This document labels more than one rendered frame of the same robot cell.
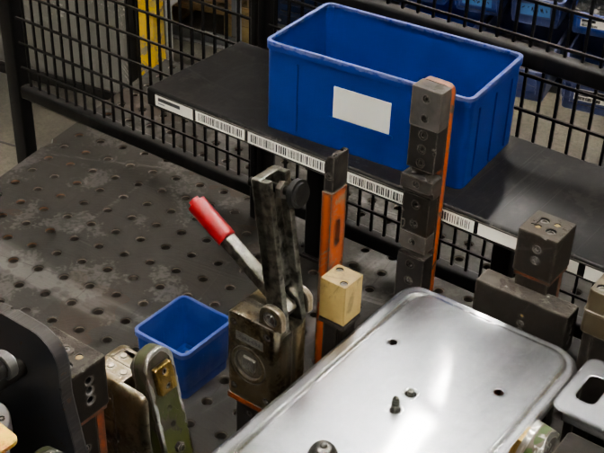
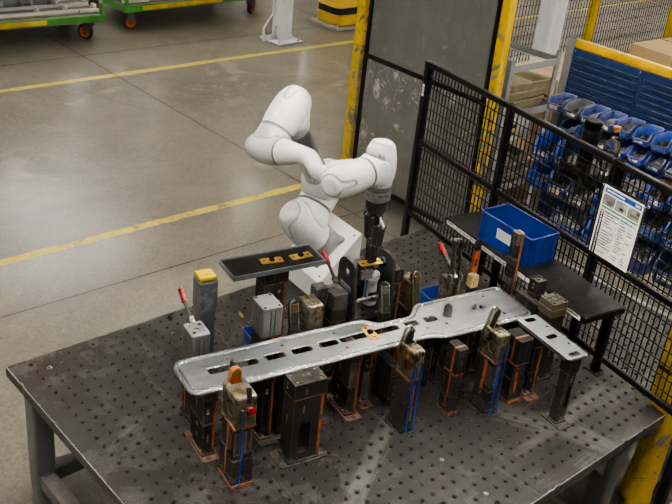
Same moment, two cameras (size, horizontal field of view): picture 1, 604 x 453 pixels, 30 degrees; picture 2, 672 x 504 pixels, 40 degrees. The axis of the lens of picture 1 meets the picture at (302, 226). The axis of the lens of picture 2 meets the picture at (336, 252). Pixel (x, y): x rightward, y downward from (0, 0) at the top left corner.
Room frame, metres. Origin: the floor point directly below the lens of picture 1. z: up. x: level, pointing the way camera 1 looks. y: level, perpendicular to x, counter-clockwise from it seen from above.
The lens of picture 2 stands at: (-2.13, -0.70, 2.77)
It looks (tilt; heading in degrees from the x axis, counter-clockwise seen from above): 28 degrees down; 22
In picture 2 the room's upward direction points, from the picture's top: 6 degrees clockwise
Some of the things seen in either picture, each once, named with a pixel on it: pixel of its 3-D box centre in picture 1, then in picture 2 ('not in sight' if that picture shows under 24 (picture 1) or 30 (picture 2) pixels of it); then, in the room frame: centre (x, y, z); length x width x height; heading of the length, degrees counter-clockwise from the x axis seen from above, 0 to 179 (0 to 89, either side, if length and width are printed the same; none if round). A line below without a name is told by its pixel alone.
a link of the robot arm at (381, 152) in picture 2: not in sight; (378, 162); (0.48, 0.23, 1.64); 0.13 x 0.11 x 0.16; 161
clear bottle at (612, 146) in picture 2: not in sight; (611, 150); (1.43, -0.40, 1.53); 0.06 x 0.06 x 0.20
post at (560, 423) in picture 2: not in sight; (563, 388); (0.75, -0.50, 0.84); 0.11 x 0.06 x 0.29; 54
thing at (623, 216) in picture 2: not in sight; (617, 227); (1.24, -0.50, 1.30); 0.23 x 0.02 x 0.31; 54
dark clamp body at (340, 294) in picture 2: not in sight; (331, 332); (0.56, 0.35, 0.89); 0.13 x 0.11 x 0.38; 54
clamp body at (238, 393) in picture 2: not in sight; (238, 433); (-0.11, 0.36, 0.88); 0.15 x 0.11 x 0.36; 54
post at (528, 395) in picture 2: not in sight; (531, 361); (0.86, -0.35, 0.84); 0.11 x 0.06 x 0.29; 54
